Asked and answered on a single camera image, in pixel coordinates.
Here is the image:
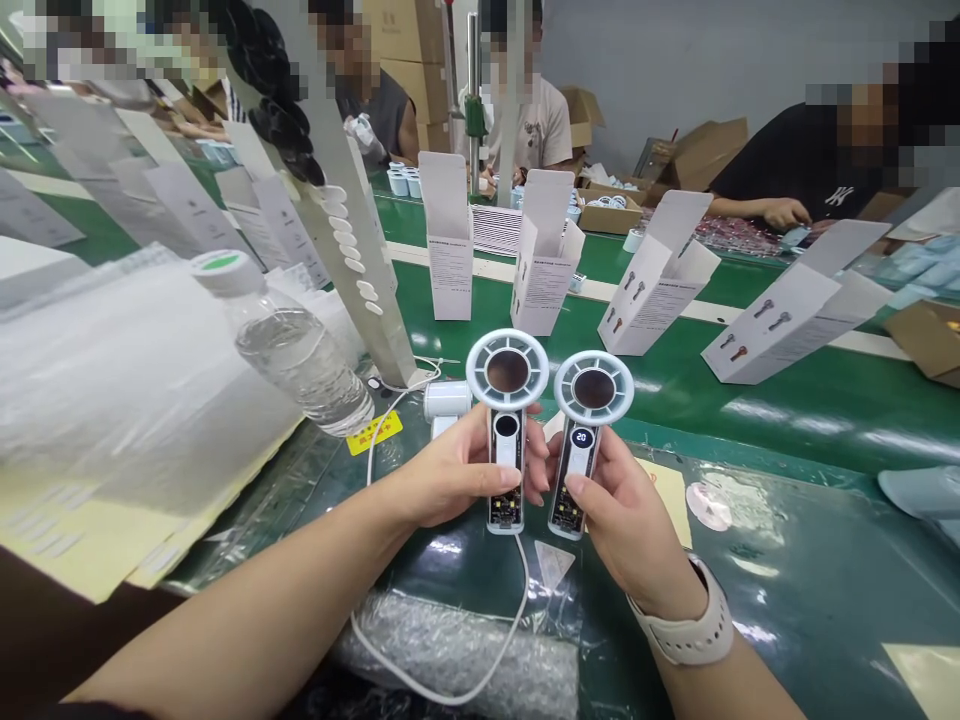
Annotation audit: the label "person's left hand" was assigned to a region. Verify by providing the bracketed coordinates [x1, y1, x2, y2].
[389, 408, 553, 531]

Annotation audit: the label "person's right hand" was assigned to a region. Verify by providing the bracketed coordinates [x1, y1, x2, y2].
[545, 431, 705, 603]

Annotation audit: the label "handheld fan with dark display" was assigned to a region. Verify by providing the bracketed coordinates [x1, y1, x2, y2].
[464, 327, 556, 536]

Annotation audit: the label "handheld fan with lit display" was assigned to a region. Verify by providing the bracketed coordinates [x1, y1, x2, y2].
[550, 349, 637, 542]

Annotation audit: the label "pale yellow paper sheet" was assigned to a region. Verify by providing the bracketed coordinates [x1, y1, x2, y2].
[643, 458, 697, 550]

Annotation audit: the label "light blue fan stand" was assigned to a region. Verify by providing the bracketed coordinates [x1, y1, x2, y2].
[422, 378, 475, 442]

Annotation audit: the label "yellow rectangular label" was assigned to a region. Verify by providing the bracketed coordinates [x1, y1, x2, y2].
[345, 416, 407, 457]

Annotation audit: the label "round pink sticker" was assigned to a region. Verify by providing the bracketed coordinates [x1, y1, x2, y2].
[685, 481, 734, 532]

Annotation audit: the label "translucent label sheet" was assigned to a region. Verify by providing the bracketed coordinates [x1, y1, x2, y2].
[534, 542, 580, 595]

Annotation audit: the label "bubble wrap sheet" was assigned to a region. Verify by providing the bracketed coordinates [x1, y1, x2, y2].
[328, 588, 583, 720]

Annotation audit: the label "clear plastic water bottle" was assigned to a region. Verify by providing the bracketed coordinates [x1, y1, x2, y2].
[188, 249, 376, 439]

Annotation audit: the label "open white box with text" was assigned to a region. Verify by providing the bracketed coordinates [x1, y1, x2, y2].
[416, 150, 476, 323]
[512, 168, 587, 340]

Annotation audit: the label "open white box fan print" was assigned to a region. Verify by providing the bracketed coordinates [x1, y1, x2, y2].
[700, 220, 898, 387]
[596, 188, 721, 358]

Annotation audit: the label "stack of flat white boxes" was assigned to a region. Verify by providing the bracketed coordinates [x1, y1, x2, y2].
[469, 200, 528, 258]

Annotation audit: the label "light blue plastic part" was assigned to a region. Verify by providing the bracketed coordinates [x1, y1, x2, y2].
[876, 462, 960, 528]

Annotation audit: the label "pile of red packets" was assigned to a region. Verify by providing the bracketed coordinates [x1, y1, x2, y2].
[688, 212, 798, 262]

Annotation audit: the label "cardboard box of fan parts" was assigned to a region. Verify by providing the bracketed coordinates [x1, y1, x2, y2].
[575, 178, 648, 235]

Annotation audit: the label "pile of clear plastic bags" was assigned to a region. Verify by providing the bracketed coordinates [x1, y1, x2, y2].
[0, 243, 363, 520]

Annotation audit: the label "yellow sheets of white stickers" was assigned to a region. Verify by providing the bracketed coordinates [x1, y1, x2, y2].
[0, 479, 230, 605]

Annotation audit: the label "brown cardboard box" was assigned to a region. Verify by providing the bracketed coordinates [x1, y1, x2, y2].
[880, 299, 960, 392]

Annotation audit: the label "metal pole with green clamp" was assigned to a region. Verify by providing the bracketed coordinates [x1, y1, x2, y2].
[448, 0, 490, 165]

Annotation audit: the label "row of open white boxes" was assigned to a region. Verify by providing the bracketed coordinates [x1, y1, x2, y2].
[0, 88, 333, 295]

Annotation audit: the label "pile of light blue packets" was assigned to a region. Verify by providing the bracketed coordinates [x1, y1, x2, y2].
[860, 230, 960, 310]

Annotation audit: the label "strip of black round pads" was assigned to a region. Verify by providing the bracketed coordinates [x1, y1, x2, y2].
[223, 5, 328, 189]

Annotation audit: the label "stack of cardboard cartons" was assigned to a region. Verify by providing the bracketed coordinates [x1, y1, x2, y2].
[362, 0, 470, 155]

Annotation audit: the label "white charging cable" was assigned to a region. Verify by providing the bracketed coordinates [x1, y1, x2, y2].
[349, 529, 532, 699]

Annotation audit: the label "white post with oval stickers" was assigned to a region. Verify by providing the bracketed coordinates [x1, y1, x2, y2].
[298, 0, 421, 389]

